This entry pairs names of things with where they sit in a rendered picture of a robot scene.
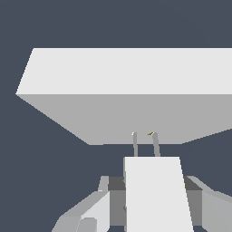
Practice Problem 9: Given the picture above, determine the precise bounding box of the white wall socket block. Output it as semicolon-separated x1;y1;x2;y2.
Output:
15;47;232;146

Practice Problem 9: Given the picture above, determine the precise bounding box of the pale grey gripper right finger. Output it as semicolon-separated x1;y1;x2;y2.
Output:
183;175;232;232

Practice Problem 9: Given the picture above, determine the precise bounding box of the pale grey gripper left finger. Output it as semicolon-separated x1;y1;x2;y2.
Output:
51;175;127;232

